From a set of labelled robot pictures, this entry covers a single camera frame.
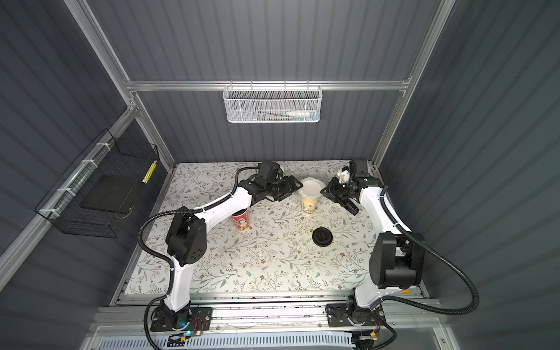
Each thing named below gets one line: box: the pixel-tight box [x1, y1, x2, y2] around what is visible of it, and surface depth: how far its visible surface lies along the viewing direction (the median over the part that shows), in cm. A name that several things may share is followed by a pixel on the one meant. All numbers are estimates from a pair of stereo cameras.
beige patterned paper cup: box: [298, 176, 326, 215], surface depth 91 cm
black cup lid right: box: [312, 227, 334, 248], surface depth 93 cm
